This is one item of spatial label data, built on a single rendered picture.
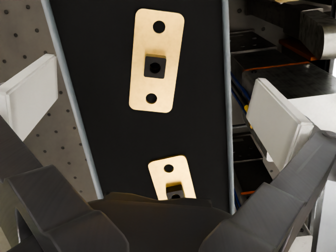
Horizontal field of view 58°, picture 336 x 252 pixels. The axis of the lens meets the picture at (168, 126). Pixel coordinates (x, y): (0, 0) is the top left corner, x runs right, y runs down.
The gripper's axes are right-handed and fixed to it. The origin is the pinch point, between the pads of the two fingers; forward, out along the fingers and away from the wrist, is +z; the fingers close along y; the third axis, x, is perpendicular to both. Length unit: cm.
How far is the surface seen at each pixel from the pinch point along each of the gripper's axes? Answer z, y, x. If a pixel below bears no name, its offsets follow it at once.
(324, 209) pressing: 22.9, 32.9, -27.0
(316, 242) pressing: 23, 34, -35
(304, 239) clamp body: 16.9, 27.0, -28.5
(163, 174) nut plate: 6.6, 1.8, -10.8
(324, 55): 12.5, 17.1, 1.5
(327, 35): 12.5, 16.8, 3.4
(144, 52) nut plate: 6.6, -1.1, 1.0
